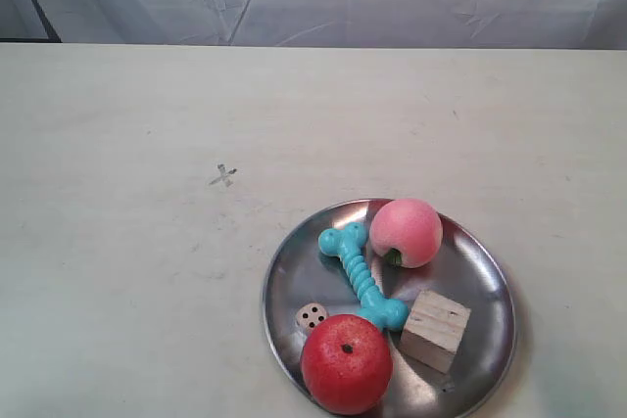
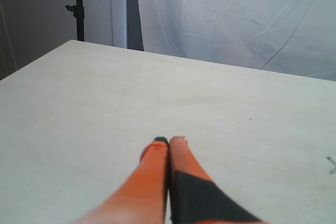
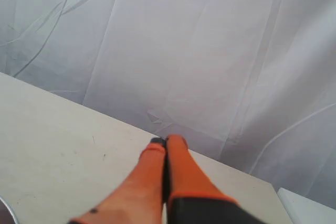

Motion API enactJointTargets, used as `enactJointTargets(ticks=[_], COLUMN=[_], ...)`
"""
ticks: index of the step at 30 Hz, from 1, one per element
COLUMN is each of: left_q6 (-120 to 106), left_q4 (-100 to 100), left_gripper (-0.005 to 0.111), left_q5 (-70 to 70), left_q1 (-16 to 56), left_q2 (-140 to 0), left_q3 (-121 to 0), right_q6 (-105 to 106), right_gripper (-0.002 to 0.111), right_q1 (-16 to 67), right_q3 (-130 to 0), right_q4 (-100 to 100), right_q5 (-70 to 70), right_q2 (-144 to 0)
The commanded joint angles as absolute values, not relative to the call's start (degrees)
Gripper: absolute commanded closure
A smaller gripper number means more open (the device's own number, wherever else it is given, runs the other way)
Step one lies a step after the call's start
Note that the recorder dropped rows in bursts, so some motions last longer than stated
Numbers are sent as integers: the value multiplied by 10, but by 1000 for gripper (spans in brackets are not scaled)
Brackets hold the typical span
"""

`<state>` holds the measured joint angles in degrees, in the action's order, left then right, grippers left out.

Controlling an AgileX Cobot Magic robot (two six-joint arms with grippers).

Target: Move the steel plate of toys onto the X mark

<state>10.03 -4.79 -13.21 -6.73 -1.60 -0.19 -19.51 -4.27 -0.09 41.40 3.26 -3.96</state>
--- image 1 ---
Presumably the teal rubber bone toy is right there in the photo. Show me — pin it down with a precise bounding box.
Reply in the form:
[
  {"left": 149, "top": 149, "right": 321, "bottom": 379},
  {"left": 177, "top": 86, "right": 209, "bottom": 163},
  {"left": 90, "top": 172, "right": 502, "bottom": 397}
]
[{"left": 318, "top": 222, "right": 410, "bottom": 332}]

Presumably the pink toy peach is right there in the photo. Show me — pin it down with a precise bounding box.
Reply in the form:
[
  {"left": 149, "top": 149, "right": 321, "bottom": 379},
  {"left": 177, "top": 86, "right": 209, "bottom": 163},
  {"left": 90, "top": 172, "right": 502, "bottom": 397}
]
[{"left": 369, "top": 198, "right": 443, "bottom": 268}]

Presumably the small wooden die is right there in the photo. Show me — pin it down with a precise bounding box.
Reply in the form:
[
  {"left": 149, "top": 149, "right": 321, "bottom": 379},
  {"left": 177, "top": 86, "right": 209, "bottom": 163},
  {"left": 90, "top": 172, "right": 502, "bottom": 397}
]
[{"left": 295, "top": 302, "right": 328, "bottom": 334}]

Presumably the red toy apple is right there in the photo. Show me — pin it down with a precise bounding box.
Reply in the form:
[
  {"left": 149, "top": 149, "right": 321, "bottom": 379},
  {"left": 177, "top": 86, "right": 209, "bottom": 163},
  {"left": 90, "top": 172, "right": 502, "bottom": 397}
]
[{"left": 300, "top": 314, "right": 393, "bottom": 415}]

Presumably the light wooden cube block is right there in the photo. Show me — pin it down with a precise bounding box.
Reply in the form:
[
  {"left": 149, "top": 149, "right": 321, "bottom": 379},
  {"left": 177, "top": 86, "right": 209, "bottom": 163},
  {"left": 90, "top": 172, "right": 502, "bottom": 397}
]
[{"left": 399, "top": 290, "right": 471, "bottom": 374}]

